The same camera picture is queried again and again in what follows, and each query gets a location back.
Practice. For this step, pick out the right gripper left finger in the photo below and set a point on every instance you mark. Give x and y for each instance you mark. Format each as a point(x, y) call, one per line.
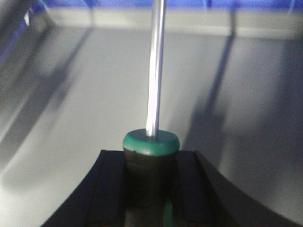
point(100, 198)

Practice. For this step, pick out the green black screwdriver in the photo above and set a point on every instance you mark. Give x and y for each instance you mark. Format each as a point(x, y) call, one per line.
point(150, 152)

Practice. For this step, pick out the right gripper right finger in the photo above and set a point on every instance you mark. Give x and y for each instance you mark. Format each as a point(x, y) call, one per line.
point(204, 197)

